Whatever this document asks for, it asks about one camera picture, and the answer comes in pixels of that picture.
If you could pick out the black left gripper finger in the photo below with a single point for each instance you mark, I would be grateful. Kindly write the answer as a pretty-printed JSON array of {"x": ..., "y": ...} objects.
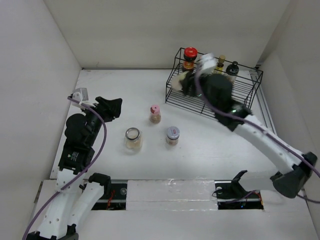
[
  {"x": 114, "y": 108},
  {"x": 103, "y": 103}
]

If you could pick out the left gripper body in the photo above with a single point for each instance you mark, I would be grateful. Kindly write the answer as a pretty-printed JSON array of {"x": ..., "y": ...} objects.
[{"x": 94, "y": 117}]

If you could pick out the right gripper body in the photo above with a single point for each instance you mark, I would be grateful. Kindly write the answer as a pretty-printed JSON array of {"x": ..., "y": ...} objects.
[{"x": 191, "y": 81}]

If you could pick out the yellow cap spice bottle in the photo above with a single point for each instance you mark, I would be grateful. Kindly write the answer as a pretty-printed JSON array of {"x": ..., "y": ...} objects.
[{"x": 180, "y": 81}]

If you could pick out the red cap sauce bottle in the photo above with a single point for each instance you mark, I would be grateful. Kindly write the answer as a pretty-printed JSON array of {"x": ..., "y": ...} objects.
[{"x": 189, "y": 55}]

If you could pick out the yellow oil bottle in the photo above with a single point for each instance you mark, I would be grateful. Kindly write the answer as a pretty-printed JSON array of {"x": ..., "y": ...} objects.
[{"x": 220, "y": 65}]

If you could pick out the black pump cap spice jar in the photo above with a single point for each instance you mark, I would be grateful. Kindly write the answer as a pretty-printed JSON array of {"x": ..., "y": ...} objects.
[{"x": 232, "y": 71}]

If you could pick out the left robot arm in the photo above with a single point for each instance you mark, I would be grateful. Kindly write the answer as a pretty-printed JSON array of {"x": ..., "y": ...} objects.
[{"x": 62, "y": 216}]

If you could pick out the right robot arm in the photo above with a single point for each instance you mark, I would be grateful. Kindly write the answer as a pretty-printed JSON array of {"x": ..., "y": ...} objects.
[{"x": 234, "y": 146}]

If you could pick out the open wide glass jar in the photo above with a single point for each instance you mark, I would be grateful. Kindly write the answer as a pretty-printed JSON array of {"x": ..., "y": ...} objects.
[{"x": 133, "y": 138}]

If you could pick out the pink cap spice bottle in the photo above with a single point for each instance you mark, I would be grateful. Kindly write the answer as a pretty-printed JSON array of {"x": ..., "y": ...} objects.
[{"x": 155, "y": 114}]

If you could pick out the silver lid spice jar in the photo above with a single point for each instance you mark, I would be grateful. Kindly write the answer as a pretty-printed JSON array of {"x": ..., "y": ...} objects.
[{"x": 172, "y": 135}]

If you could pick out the black wire rack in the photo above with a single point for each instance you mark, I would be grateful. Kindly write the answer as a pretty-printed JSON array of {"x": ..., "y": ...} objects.
[{"x": 218, "y": 93}]

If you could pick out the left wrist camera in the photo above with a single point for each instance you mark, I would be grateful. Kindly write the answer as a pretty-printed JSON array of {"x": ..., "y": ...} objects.
[{"x": 79, "y": 97}]

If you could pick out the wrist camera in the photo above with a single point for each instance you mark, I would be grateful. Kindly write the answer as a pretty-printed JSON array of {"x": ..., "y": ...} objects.
[
  {"x": 206, "y": 64},
  {"x": 79, "y": 97}
]

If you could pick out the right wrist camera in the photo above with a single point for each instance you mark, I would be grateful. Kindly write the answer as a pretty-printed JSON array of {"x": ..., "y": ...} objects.
[{"x": 206, "y": 64}]

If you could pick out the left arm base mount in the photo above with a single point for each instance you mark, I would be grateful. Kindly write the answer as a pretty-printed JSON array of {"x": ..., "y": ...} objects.
[{"x": 115, "y": 200}]

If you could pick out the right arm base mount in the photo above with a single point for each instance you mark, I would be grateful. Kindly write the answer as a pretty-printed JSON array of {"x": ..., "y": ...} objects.
[{"x": 230, "y": 195}]

